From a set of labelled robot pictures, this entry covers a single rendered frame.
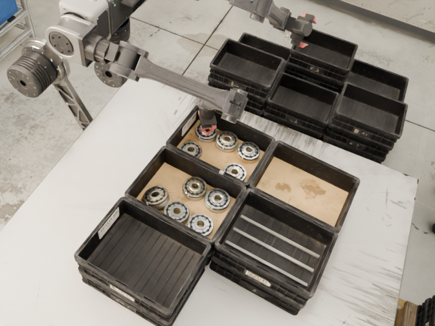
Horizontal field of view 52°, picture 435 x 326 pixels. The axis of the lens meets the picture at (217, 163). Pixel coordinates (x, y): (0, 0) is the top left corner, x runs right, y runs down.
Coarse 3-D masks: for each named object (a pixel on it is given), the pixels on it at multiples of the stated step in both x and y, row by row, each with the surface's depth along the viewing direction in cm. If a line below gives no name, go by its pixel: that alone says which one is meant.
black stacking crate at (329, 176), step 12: (276, 156) 205; (288, 156) 201; (300, 156) 197; (264, 168) 193; (300, 168) 203; (312, 168) 199; (324, 168) 195; (324, 180) 201; (336, 180) 197; (348, 180) 193; (348, 192) 198
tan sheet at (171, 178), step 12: (168, 168) 194; (156, 180) 190; (168, 180) 191; (180, 180) 191; (144, 192) 186; (168, 192) 187; (180, 192) 188; (192, 204) 185; (204, 204) 186; (216, 216) 183; (216, 228) 180
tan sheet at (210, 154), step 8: (192, 128) 210; (184, 136) 206; (192, 136) 207; (200, 144) 204; (208, 144) 205; (208, 152) 202; (216, 152) 203; (232, 152) 204; (264, 152) 206; (208, 160) 199; (216, 160) 200; (224, 160) 200; (232, 160) 201; (240, 160) 202; (248, 168) 200; (248, 176) 197
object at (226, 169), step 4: (228, 164) 195; (232, 164) 196; (236, 164) 196; (224, 168) 194; (228, 168) 194; (240, 168) 195; (244, 168) 195; (228, 172) 193; (240, 172) 194; (244, 172) 194; (240, 176) 193; (244, 176) 193
